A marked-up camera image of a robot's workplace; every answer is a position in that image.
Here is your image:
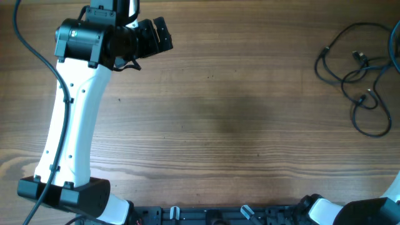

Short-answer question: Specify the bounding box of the black thin usb cable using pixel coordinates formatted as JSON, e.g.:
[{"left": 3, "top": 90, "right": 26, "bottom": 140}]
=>
[{"left": 314, "top": 22, "right": 393, "bottom": 86}]

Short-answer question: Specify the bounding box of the black cable bundle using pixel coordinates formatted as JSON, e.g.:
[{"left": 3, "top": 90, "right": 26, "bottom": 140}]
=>
[{"left": 340, "top": 56, "right": 393, "bottom": 138}]

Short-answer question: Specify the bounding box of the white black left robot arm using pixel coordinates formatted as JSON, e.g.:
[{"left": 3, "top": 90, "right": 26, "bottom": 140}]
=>
[{"left": 17, "top": 0, "right": 173, "bottom": 224}]

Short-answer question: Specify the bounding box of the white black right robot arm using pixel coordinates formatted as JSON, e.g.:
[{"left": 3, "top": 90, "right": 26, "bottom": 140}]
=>
[{"left": 299, "top": 176, "right": 399, "bottom": 225}]

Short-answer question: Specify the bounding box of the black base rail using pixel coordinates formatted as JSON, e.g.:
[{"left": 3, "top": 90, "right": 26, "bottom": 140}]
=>
[{"left": 135, "top": 206, "right": 313, "bottom": 225}]

